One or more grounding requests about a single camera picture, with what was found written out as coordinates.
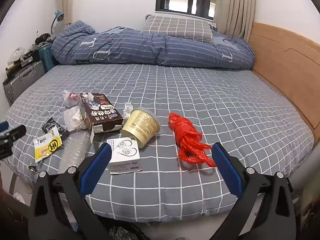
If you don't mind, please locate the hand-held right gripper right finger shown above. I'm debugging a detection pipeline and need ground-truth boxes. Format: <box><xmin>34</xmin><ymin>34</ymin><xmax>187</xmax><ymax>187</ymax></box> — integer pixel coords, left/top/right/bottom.
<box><xmin>212</xmin><ymin>142</ymin><xmax>297</xmax><ymax>240</ymax></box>

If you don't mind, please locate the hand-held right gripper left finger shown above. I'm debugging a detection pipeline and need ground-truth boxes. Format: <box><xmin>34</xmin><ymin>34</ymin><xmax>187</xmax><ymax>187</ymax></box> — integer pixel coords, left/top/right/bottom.
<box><xmin>28</xmin><ymin>142</ymin><xmax>118</xmax><ymax>240</ymax></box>

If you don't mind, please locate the clear bubble wrap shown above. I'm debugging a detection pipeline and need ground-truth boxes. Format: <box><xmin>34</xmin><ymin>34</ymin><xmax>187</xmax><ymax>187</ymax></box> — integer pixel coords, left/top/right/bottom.
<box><xmin>58</xmin><ymin>130</ymin><xmax>94</xmax><ymax>174</ymax></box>

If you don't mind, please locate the white earphone box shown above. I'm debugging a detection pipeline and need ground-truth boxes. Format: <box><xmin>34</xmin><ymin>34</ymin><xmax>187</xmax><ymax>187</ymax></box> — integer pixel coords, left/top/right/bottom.
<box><xmin>106</xmin><ymin>137</ymin><xmax>143</xmax><ymax>175</ymax></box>

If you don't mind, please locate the yellow and white packet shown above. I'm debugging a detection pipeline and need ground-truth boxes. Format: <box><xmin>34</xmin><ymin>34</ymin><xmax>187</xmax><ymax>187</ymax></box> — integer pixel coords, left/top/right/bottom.
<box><xmin>33</xmin><ymin>130</ymin><xmax>63</xmax><ymax>162</ymax></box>

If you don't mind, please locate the black printed packet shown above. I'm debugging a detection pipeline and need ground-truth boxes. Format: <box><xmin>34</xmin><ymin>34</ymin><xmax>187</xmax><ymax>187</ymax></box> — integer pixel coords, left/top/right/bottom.
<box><xmin>42</xmin><ymin>117</ymin><xmax>69</xmax><ymax>140</ymax></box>

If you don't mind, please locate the red plastic bag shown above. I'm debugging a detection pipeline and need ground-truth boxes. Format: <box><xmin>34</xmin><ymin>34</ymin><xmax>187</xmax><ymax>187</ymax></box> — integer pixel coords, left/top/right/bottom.
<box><xmin>168</xmin><ymin>112</ymin><xmax>217</xmax><ymax>168</ymax></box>

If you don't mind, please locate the brown printed carton box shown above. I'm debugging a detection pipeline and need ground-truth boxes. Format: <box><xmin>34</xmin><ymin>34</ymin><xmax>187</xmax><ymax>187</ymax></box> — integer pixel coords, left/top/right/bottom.
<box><xmin>77</xmin><ymin>92</ymin><xmax>124</xmax><ymax>135</ymax></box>

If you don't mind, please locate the white plastic bag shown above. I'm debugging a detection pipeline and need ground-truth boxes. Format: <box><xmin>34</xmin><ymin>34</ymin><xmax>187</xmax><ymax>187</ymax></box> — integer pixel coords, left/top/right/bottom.
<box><xmin>63</xmin><ymin>106</ymin><xmax>88</xmax><ymax>132</ymax></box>

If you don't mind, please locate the pale yellow plastic cup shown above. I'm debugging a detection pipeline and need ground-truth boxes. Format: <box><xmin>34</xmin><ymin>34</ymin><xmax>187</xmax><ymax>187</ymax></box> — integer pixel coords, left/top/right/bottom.
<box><xmin>121</xmin><ymin>107</ymin><xmax>160</xmax><ymax>148</ymax></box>

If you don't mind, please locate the small red-printed plastic bag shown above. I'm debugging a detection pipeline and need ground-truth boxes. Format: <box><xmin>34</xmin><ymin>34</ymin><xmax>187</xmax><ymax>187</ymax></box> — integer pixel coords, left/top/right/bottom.
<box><xmin>62</xmin><ymin>90</ymin><xmax>80</xmax><ymax>108</ymax></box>

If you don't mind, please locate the white tissue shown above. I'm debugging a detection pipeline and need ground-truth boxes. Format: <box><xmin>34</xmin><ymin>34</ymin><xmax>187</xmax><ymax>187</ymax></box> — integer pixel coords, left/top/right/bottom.
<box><xmin>122</xmin><ymin>102</ymin><xmax>134</xmax><ymax>125</ymax></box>

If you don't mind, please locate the grey suitcase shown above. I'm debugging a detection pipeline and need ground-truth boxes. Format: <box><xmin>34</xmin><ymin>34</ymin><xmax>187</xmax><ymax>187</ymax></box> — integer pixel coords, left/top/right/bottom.
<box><xmin>3</xmin><ymin>60</ymin><xmax>46</xmax><ymax>105</ymax></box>

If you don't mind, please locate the bed with grey checked sheet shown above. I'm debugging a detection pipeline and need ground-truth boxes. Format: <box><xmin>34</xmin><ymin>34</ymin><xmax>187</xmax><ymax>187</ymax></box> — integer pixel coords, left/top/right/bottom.
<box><xmin>5</xmin><ymin>64</ymin><xmax>314</xmax><ymax>223</ymax></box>

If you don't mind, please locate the white rounded object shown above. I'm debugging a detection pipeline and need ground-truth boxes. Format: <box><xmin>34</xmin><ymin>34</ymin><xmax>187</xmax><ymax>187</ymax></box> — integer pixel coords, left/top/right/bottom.
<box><xmin>8</xmin><ymin>47</ymin><xmax>25</xmax><ymax>65</ymax></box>

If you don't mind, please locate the teal plastic crate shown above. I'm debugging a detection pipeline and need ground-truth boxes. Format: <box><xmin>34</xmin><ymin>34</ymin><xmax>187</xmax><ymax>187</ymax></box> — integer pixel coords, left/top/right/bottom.
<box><xmin>39</xmin><ymin>42</ymin><xmax>56</xmax><ymax>72</ymax></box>

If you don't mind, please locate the pile of dark gadgets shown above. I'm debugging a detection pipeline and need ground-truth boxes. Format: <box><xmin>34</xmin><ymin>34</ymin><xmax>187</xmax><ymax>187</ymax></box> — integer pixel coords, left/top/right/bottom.
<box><xmin>5</xmin><ymin>31</ymin><xmax>55</xmax><ymax>77</ymax></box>

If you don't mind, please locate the wooden headboard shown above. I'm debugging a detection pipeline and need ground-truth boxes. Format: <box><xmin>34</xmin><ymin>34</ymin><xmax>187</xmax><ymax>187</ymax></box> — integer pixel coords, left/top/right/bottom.
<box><xmin>247</xmin><ymin>22</ymin><xmax>320</xmax><ymax>145</ymax></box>

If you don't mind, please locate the blue desk lamp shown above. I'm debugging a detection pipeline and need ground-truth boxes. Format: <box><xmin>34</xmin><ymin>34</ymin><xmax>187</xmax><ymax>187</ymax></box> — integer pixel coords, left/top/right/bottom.
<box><xmin>51</xmin><ymin>10</ymin><xmax>64</xmax><ymax>35</ymax></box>

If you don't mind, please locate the blue checked duvet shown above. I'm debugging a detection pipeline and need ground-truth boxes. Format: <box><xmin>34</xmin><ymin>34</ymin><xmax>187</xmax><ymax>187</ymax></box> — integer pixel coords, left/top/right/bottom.
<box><xmin>51</xmin><ymin>20</ymin><xmax>255</xmax><ymax>68</ymax></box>

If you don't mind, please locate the beige curtain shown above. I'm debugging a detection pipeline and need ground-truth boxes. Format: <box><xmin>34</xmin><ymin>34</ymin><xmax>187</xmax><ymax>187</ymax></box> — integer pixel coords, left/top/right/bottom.
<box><xmin>59</xmin><ymin>0</ymin><xmax>77</xmax><ymax>27</ymax></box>
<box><xmin>214</xmin><ymin>0</ymin><xmax>255</xmax><ymax>42</ymax></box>

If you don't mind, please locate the grey checked pillow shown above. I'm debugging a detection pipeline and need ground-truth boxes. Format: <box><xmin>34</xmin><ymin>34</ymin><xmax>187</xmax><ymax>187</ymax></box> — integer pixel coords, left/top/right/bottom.
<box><xmin>140</xmin><ymin>15</ymin><xmax>215</xmax><ymax>43</ymax></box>

